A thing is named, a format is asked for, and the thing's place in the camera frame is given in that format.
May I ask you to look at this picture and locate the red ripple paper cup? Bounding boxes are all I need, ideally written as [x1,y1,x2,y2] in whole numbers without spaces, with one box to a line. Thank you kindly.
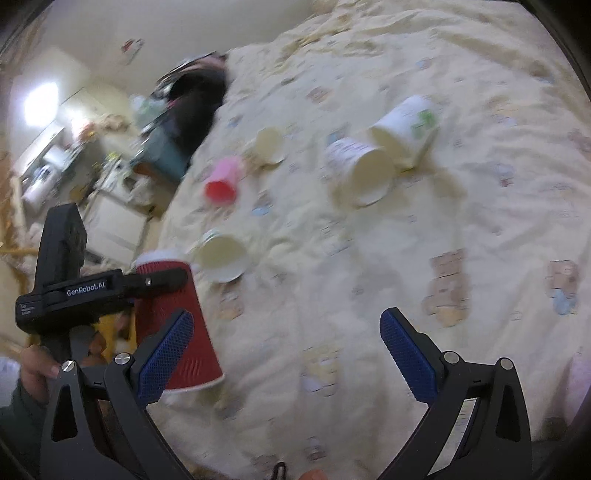
[133,250,224,403]

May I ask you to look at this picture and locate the green striped white paper cup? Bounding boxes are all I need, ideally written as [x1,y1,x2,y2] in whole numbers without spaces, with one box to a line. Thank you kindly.
[193,229,249,283]

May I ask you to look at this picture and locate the pink red paper cup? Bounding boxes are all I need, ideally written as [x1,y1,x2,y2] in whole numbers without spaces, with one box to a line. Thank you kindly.
[204,156,242,205]

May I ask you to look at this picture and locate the cream patterned paper cup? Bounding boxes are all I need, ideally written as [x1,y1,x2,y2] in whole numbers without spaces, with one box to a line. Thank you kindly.
[245,127,286,166]

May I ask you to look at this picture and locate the white purple print paper cup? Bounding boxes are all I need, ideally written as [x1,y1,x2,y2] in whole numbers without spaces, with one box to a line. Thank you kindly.
[325,137,396,207]

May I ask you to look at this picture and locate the white green leaf paper cup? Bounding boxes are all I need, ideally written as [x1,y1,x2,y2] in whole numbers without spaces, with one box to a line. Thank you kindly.
[369,95,439,171]

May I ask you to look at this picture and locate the left hand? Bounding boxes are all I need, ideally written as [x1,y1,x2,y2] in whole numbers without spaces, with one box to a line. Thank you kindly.
[18,313,130,407]

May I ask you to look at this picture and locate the right hand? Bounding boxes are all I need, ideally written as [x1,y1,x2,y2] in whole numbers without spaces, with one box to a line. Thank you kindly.
[298,469,329,480]

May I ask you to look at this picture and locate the white cabinet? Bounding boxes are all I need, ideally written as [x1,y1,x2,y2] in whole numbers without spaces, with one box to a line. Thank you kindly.
[83,191,147,267]

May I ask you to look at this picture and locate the pink patterned cloth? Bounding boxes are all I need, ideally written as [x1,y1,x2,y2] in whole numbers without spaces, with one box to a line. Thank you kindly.
[564,353,591,423]

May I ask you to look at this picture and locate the teal storage box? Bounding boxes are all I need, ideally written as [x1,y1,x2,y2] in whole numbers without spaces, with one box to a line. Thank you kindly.
[131,124,198,185]

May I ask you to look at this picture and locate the black clothes pile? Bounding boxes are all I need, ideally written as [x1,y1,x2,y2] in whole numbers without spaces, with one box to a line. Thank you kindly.
[158,52,228,155]

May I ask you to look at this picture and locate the cream cartoon bed sheet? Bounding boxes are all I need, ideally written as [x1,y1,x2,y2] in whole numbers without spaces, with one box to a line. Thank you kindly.
[150,1,590,479]

